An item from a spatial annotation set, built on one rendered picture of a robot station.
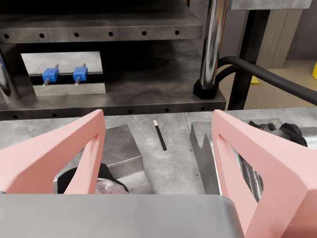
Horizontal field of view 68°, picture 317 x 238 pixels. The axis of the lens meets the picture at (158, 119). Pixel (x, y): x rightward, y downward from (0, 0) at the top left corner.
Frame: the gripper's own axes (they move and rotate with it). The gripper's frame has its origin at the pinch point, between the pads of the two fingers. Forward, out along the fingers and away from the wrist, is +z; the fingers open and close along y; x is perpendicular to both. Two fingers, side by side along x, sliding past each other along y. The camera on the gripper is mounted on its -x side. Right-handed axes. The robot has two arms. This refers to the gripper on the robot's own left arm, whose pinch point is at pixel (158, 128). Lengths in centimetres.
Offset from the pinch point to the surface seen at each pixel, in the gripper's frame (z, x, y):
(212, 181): 22.1, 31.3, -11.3
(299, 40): 289, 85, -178
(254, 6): 83, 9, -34
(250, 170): 22.1, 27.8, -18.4
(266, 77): 61, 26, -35
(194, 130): 40, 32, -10
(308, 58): 290, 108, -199
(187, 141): 42, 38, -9
